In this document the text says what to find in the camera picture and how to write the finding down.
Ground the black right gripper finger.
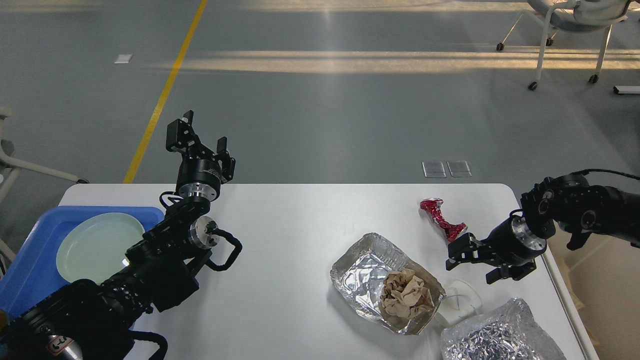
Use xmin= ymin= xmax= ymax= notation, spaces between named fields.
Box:
xmin=486 ymin=262 xmax=537 ymax=285
xmin=445 ymin=232 xmax=496 ymax=271

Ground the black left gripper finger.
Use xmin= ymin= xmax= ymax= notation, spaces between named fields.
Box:
xmin=215 ymin=136 xmax=236 ymax=173
xmin=166 ymin=111 xmax=206 ymax=159

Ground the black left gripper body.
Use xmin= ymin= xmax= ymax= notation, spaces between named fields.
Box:
xmin=176 ymin=150 xmax=236 ymax=202

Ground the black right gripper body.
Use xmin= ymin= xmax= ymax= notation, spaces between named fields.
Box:
xmin=485 ymin=215 xmax=547 ymax=266

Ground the white paper cup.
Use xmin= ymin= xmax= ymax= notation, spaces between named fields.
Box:
xmin=434 ymin=279 xmax=483 ymax=328

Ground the aluminium foil tray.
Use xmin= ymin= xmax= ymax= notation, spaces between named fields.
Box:
xmin=330 ymin=232 xmax=446 ymax=335

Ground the mint green plate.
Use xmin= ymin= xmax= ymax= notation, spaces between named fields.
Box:
xmin=55 ymin=212 xmax=144 ymax=284

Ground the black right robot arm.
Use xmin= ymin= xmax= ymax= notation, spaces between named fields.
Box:
xmin=445 ymin=169 xmax=640 ymax=285

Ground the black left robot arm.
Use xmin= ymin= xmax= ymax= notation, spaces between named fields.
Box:
xmin=1 ymin=110 xmax=243 ymax=360

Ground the red shiny wrapper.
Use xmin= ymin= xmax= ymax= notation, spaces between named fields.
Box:
xmin=419 ymin=197 xmax=468 ymax=244

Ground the crumpled foil tray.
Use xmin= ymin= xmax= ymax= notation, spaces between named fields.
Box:
xmin=439 ymin=298 xmax=567 ymax=360

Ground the crumpled brown paper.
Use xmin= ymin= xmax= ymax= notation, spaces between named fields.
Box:
xmin=381 ymin=268 xmax=435 ymax=321

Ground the right clear floor plate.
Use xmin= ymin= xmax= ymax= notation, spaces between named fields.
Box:
xmin=446 ymin=161 xmax=473 ymax=178

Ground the clear floor plate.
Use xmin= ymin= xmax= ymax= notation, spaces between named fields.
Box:
xmin=422 ymin=161 xmax=447 ymax=179
xmin=446 ymin=161 xmax=473 ymax=178

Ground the white plastic bin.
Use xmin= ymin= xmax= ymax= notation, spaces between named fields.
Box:
xmin=547 ymin=224 xmax=640 ymax=360

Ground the left clear floor plate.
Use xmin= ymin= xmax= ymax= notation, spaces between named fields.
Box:
xmin=422 ymin=161 xmax=447 ymax=179

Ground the white floor tag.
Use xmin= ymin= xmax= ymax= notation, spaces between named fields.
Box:
xmin=113 ymin=54 xmax=133 ymax=65

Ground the white chair base left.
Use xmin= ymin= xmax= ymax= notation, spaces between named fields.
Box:
xmin=0 ymin=107 xmax=90 ymax=202

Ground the white bar on floor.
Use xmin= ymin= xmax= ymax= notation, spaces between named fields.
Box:
xmin=612 ymin=85 xmax=640 ymax=95

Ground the blue plastic tray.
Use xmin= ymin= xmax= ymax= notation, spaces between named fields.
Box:
xmin=0 ymin=206 xmax=163 ymax=319

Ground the white rolling chair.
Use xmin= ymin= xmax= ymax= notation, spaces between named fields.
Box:
xmin=496 ymin=0 xmax=631 ymax=91

